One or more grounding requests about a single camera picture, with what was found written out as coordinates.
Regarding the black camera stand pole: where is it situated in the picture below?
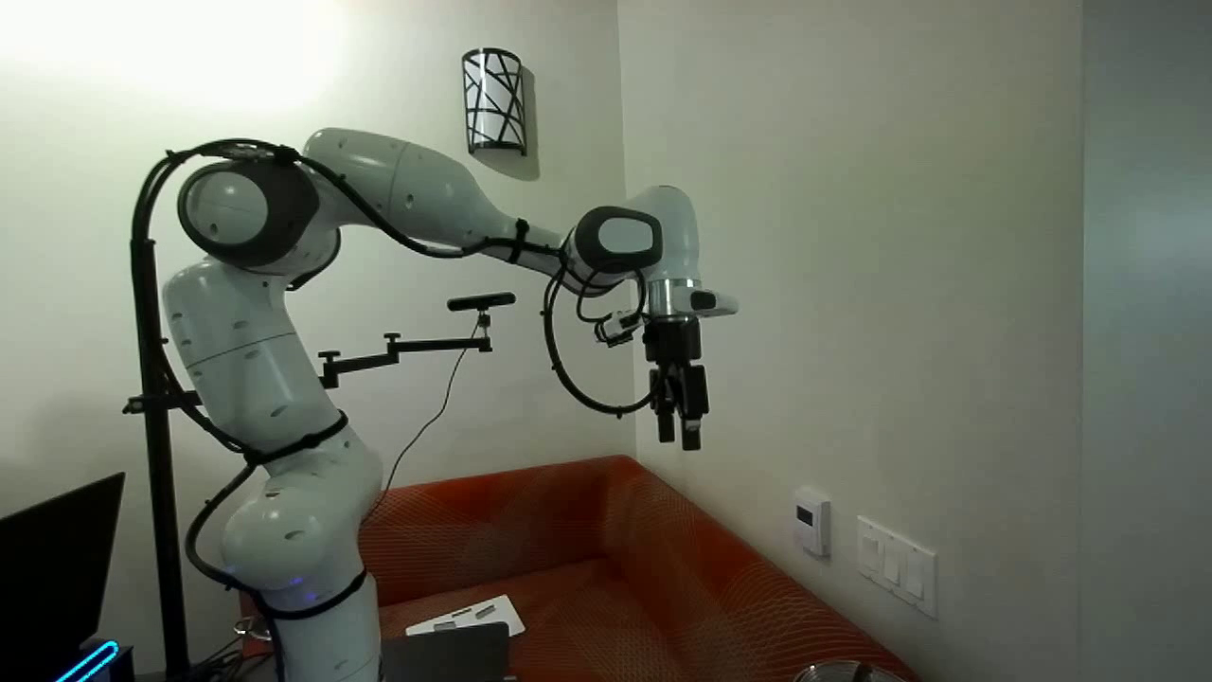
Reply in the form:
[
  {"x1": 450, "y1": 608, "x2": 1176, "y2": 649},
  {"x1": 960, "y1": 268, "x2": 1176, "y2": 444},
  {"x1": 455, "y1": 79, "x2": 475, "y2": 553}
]
[{"x1": 130, "y1": 150, "x2": 193, "y2": 682}]

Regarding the black computer monitor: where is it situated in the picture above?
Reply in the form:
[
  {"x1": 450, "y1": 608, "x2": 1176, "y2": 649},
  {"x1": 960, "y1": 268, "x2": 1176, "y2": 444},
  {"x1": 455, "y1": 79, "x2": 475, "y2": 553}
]
[{"x1": 0, "y1": 472, "x2": 127, "y2": 682}]

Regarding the patterned wall sconce lamp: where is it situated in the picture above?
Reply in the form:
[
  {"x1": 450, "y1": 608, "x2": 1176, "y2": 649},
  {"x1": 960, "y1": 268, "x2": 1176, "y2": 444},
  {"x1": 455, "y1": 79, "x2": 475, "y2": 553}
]
[{"x1": 464, "y1": 46, "x2": 527, "y2": 156}]

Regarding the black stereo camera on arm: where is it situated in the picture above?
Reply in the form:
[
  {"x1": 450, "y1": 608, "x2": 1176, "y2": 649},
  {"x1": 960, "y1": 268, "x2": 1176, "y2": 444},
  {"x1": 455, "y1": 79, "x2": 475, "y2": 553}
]
[{"x1": 318, "y1": 292, "x2": 517, "y2": 388}]

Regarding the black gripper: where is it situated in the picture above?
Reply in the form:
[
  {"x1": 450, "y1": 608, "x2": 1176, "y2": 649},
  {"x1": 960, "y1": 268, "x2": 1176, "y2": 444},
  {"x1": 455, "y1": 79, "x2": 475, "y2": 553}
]
[{"x1": 644, "y1": 318, "x2": 706, "y2": 450}]

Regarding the white wall thermostat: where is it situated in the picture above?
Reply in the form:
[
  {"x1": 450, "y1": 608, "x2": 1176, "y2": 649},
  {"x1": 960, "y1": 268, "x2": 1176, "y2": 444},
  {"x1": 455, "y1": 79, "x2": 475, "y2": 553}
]
[{"x1": 793, "y1": 484, "x2": 830, "y2": 561}]

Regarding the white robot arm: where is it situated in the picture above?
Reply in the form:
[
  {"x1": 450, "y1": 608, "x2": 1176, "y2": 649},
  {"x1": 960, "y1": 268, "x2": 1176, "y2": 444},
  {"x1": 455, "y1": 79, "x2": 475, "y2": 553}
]
[{"x1": 163, "y1": 128, "x2": 730, "y2": 682}]

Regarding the steel cooking pot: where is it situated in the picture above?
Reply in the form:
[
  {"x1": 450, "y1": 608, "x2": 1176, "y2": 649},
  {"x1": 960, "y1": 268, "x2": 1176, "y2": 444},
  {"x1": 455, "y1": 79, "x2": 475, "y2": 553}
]
[{"x1": 793, "y1": 657, "x2": 904, "y2": 682}]

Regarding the white paper sheet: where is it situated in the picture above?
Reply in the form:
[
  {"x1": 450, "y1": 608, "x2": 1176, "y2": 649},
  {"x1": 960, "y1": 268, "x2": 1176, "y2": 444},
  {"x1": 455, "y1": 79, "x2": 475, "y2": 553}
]
[{"x1": 407, "y1": 594, "x2": 527, "y2": 635}]

